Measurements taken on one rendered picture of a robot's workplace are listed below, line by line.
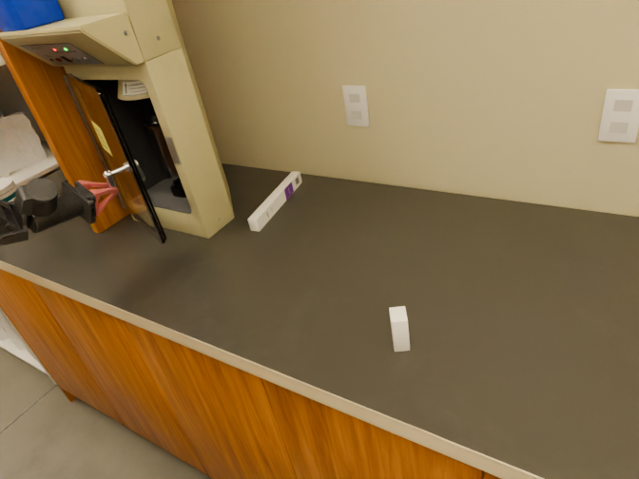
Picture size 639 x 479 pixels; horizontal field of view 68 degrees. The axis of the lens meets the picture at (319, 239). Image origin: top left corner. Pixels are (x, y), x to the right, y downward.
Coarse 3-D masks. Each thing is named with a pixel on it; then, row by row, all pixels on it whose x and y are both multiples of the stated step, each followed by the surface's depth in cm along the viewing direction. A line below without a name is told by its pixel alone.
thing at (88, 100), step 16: (80, 80) 107; (80, 96) 114; (96, 96) 100; (96, 112) 108; (112, 128) 102; (112, 144) 110; (112, 160) 120; (128, 160) 106; (128, 176) 113; (128, 192) 123; (144, 192) 111; (128, 208) 135; (144, 208) 116; (144, 224) 127; (160, 240) 120
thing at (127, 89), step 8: (120, 80) 115; (128, 80) 113; (136, 80) 113; (120, 88) 116; (128, 88) 114; (136, 88) 113; (144, 88) 113; (120, 96) 116; (128, 96) 114; (136, 96) 114; (144, 96) 113
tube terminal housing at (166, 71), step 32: (64, 0) 104; (96, 0) 99; (128, 0) 96; (160, 0) 102; (160, 32) 104; (160, 64) 105; (160, 96) 107; (192, 96) 115; (192, 128) 116; (192, 160) 118; (192, 192) 120; (224, 192) 130; (192, 224) 128; (224, 224) 132
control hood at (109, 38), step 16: (96, 16) 99; (112, 16) 94; (0, 32) 105; (16, 32) 101; (32, 32) 98; (48, 32) 95; (64, 32) 93; (80, 32) 90; (96, 32) 92; (112, 32) 95; (128, 32) 98; (80, 48) 99; (96, 48) 97; (112, 48) 95; (128, 48) 98; (48, 64) 115; (112, 64) 103; (128, 64) 101
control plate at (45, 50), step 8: (32, 48) 107; (40, 48) 105; (48, 48) 104; (56, 48) 102; (72, 48) 100; (48, 56) 109; (56, 56) 108; (64, 56) 106; (72, 56) 105; (80, 56) 103; (88, 56) 102; (56, 64) 113; (64, 64) 112; (72, 64) 110; (80, 64) 109; (88, 64) 107; (96, 64) 106
